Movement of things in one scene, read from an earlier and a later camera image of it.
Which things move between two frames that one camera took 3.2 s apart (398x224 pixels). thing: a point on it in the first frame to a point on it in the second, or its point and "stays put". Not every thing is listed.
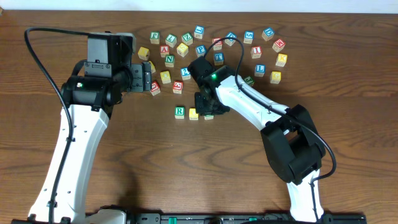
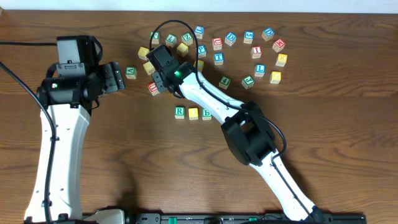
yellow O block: (193, 114) stays put
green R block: (180, 112) stays put
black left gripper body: (137, 78) to (115, 76)
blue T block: (219, 58) stays put
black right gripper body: (204, 106) to (159, 79)
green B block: (209, 117) stays put
